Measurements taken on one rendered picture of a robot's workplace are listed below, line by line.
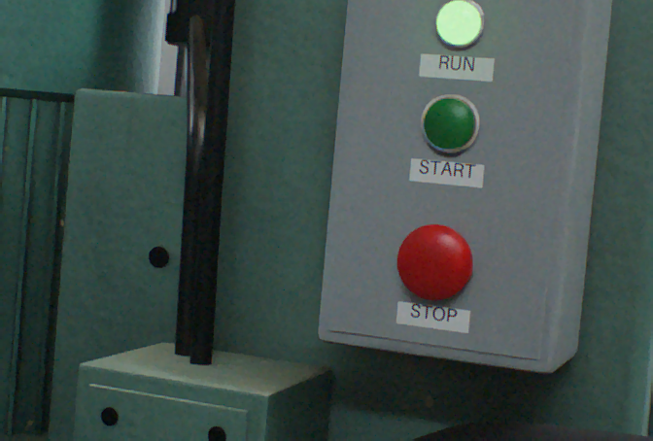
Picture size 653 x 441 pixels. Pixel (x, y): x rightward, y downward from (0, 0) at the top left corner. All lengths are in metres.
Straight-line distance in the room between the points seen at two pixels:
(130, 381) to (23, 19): 0.25
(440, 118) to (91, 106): 0.24
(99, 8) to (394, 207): 0.27
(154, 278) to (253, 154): 0.10
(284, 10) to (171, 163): 0.11
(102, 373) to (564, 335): 0.19
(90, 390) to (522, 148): 0.21
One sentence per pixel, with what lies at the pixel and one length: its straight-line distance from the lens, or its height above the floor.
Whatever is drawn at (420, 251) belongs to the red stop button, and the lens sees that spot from 0.52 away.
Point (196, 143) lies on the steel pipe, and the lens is 0.60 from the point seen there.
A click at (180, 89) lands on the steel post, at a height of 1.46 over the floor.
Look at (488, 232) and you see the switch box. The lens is 0.52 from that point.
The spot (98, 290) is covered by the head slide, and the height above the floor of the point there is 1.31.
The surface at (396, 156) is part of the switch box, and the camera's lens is 0.53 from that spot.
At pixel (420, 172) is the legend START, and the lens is 0.53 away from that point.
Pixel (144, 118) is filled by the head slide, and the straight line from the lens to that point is 0.69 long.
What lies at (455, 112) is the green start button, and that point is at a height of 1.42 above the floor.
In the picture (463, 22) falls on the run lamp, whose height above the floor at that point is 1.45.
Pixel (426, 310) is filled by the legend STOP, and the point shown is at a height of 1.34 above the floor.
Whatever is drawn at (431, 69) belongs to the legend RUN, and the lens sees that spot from 0.53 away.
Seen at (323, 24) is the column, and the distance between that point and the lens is 0.61.
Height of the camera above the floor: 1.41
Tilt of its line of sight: 3 degrees down
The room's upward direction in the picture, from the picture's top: 5 degrees clockwise
